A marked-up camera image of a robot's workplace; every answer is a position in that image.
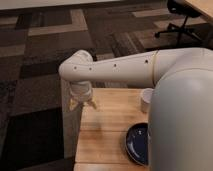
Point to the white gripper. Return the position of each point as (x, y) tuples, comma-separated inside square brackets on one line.
[(81, 92)]

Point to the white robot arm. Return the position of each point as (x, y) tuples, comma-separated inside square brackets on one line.
[(180, 123)]

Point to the white paper cup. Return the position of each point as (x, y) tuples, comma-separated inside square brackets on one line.
[(145, 98)]

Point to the dark blue plate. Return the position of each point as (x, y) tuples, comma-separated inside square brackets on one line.
[(136, 143)]

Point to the wooden desk corner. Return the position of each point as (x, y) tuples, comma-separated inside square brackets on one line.
[(205, 7)]

